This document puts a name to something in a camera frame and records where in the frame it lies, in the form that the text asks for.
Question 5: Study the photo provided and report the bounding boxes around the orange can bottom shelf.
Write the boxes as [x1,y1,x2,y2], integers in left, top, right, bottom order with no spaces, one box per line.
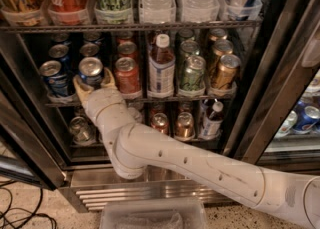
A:
[175,112,194,139]

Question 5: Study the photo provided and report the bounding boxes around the clear plastic bin on floor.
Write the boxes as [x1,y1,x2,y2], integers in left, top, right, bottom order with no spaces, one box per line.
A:
[99,197,208,229]

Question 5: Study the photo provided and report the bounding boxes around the tea bottle bottom shelf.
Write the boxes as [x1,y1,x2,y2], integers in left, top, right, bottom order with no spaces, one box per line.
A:
[200,101,224,140]

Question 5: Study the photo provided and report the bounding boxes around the top wire shelf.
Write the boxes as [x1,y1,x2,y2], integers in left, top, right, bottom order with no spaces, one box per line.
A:
[0,20,262,33]

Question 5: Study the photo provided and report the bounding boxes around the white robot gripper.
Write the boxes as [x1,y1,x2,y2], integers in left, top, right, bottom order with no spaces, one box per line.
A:
[73,67,130,128]

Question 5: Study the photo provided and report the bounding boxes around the blue pepsi can middle left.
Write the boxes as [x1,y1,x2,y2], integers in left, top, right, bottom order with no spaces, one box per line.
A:
[48,44,71,70]

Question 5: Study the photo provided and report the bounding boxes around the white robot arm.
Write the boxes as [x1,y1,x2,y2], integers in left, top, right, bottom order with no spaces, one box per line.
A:
[73,75,320,229]

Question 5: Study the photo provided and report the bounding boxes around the green can bottom left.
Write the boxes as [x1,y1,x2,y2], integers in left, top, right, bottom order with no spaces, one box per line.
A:
[69,116,95,146]

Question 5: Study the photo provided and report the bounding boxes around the red coke can front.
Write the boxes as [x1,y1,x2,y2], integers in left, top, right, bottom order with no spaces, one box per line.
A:
[115,57,141,94]

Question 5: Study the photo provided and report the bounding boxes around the pepsi can right fridge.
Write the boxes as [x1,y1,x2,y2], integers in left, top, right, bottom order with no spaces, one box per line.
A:
[292,105,320,134]

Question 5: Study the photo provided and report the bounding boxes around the iced tea bottle middle shelf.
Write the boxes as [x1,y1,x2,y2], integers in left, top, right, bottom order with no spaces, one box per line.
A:
[149,34,176,93]

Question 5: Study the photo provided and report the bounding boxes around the red coke can middle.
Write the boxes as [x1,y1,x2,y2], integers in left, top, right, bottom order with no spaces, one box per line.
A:
[117,41,138,60]

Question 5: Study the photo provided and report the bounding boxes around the red can bottom shelf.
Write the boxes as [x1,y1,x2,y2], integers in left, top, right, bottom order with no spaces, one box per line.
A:
[151,113,169,134]

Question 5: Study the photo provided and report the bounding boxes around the gold can front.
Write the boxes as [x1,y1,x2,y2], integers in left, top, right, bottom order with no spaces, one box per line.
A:
[211,54,241,90]

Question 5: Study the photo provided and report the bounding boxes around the green lacroix can middle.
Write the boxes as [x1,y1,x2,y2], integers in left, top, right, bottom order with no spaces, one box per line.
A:
[179,40,200,63]

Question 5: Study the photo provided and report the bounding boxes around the blue pepsi can front left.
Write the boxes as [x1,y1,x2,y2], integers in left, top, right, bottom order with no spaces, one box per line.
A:
[40,60,71,97]

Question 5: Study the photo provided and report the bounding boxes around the red coke can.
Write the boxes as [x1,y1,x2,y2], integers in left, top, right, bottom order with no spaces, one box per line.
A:
[115,57,141,94]
[117,41,138,60]

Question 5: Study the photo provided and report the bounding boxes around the blue pepsi can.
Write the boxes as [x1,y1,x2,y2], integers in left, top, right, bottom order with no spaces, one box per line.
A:
[79,43,100,58]
[48,44,71,70]
[40,60,71,97]
[78,57,104,88]

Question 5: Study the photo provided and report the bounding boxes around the wire shelf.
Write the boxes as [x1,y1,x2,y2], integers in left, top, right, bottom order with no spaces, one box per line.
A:
[45,95,234,107]
[0,20,262,33]

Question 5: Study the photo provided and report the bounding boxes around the middle wire shelf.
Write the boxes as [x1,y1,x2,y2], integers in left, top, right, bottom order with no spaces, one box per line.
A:
[45,95,234,107]

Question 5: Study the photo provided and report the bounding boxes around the gold can middle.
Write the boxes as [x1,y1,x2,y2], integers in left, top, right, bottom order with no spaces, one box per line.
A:
[210,39,233,62]

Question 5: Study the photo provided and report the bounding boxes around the open glass fridge door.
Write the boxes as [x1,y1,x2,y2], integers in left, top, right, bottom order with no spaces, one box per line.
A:
[0,52,68,191]

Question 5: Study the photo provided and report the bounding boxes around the steel fridge bottom grille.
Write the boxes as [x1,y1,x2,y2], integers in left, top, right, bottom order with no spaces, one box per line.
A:
[60,167,236,213]

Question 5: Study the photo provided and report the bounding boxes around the green lacroix can front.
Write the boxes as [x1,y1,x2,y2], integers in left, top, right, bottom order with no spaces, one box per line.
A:
[179,55,206,91]

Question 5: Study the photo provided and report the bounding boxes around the black cables on floor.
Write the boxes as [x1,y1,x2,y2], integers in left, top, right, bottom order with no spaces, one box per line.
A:
[0,179,58,229]

